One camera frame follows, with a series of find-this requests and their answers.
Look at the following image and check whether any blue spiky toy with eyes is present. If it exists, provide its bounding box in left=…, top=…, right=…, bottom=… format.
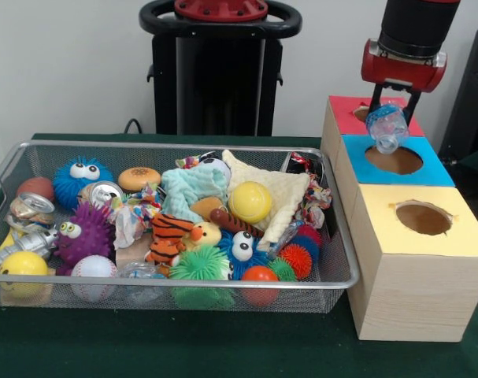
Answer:
left=52, top=156, right=114, bottom=212

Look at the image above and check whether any wooden box with three holes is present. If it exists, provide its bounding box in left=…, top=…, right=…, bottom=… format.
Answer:
left=320, top=94, right=478, bottom=342

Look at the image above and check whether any toy hamburger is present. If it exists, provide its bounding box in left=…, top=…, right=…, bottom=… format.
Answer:
left=117, top=167, right=162, bottom=194

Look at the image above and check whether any orange striped tiger plush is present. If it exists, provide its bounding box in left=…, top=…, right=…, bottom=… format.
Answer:
left=145, top=213, right=196, bottom=267

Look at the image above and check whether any yellow tennis ball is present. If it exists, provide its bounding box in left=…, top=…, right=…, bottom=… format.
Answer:
left=228, top=180, right=273, bottom=222

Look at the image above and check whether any light teal muslin cloth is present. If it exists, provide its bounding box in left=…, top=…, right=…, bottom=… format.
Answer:
left=161, top=164, right=230, bottom=224

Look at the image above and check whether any purple spiky toy with eyes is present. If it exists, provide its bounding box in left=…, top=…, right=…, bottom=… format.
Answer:
left=53, top=202, right=117, bottom=276

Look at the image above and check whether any shallow metal mesh bin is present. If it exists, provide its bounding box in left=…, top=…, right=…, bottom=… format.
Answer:
left=0, top=140, right=361, bottom=314

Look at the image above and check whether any orange red ball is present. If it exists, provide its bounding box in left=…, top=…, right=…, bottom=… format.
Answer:
left=240, top=265, right=280, bottom=307

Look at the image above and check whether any black chair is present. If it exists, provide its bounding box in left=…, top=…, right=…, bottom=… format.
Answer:
left=438, top=26, right=478, bottom=158

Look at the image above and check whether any crushed clear bottle blue label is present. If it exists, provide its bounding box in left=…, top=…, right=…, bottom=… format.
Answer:
left=366, top=100, right=411, bottom=155

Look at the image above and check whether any green spiky ball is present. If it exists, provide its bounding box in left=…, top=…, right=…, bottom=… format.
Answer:
left=168, top=243, right=235, bottom=310

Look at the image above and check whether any cream muslin cloth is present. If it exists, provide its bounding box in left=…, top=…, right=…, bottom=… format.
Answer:
left=221, top=149, right=311, bottom=253

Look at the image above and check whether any yellow smiley ball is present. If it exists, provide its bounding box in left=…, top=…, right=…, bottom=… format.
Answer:
left=0, top=250, right=50, bottom=297

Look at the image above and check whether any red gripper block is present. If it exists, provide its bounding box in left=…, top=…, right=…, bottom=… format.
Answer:
left=360, top=38, right=448, bottom=123

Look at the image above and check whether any white baseball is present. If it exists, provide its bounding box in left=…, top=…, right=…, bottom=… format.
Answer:
left=70, top=254, right=119, bottom=302

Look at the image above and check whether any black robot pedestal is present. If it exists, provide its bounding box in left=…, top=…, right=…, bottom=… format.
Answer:
left=139, top=0, right=303, bottom=137

